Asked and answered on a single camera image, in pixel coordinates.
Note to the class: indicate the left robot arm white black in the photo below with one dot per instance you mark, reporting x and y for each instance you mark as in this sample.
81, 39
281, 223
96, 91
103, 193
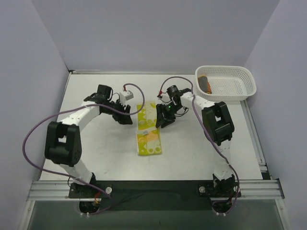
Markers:
63, 143

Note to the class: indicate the white plastic perforated basket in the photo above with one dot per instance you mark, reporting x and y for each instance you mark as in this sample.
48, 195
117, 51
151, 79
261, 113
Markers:
227, 83

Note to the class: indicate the orange grey towel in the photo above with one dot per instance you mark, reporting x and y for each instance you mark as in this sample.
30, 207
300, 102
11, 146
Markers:
204, 84

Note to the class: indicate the yellow green towel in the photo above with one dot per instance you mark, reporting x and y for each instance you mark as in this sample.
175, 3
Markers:
147, 135

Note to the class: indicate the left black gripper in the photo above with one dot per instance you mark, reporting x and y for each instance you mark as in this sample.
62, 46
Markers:
119, 111

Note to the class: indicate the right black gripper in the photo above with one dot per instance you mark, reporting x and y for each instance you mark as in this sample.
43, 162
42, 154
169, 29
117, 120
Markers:
165, 114

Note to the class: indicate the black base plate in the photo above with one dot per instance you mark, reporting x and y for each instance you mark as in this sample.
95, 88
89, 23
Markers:
155, 196

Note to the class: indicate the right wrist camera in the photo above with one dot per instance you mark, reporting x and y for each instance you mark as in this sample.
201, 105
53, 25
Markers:
172, 91

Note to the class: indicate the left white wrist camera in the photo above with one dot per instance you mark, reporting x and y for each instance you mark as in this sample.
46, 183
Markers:
125, 96

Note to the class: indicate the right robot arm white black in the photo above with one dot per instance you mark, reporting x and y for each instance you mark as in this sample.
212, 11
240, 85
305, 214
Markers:
217, 125

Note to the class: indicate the aluminium frame rail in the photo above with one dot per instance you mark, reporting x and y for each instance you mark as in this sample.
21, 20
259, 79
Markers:
60, 191

